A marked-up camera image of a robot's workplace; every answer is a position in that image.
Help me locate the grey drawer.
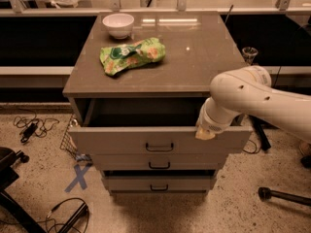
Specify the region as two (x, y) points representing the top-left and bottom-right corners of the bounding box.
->
(102, 177), (216, 192)
(91, 153), (227, 171)
(67, 98), (254, 156)

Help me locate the blue tape cross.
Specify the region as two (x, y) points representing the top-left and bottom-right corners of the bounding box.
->
(65, 163), (91, 193)

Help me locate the black office chair base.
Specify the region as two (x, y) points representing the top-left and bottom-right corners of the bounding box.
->
(0, 147), (46, 233)

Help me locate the grey top drawer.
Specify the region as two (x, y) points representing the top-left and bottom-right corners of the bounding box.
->
(67, 98), (254, 156)

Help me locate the green snack bag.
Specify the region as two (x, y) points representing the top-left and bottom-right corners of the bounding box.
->
(99, 37), (166, 77)

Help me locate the wire basket with items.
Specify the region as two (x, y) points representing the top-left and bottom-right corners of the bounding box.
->
(59, 115), (91, 162)

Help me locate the black power adapter cable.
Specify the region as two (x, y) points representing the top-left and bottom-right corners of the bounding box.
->
(13, 108), (61, 145)

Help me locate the white ceramic bowl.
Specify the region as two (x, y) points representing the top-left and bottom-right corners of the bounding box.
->
(102, 13), (134, 39)

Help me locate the black stand with cable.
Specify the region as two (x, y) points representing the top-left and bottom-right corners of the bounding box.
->
(44, 197), (90, 233)

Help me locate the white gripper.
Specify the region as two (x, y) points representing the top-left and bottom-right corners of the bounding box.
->
(195, 97), (239, 140)

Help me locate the clear glass cup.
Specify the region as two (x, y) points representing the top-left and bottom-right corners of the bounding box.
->
(242, 47), (259, 65)

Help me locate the grey drawer cabinet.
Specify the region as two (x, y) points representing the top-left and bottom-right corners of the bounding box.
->
(62, 11), (261, 198)

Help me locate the black pole on floor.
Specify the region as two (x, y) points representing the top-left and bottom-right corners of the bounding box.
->
(258, 187), (311, 206)

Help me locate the black cable right floor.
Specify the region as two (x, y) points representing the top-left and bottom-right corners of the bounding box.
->
(242, 139), (262, 155)

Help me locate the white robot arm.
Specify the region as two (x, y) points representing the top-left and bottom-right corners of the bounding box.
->
(195, 65), (311, 143)

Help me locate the grey middle drawer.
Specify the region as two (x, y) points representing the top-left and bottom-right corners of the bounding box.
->
(91, 153), (227, 171)

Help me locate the black bar behind cabinet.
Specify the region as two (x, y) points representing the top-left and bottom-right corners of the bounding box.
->
(250, 116), (271, 151)

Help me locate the grey bottom drawer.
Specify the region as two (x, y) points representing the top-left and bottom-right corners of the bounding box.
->
(102, 177), (216, 192)

